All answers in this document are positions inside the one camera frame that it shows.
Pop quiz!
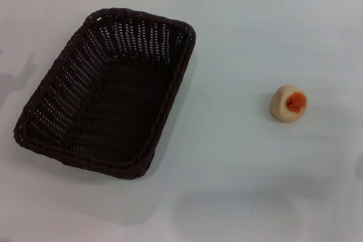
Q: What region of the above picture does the cream pastry with orange centre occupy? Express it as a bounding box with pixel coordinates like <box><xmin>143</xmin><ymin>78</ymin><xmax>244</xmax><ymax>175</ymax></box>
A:
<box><xmin>269</xmin><ymin>84</ymin><xmax>308</xmax><ymax>124</ymax></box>

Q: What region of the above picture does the black woven plastic basket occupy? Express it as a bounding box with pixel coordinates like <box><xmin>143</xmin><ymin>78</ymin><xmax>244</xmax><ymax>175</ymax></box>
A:
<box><xmin>12</xmin><ymin>6</ymin><xmax>197</xmax><ymax>180</ymax></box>

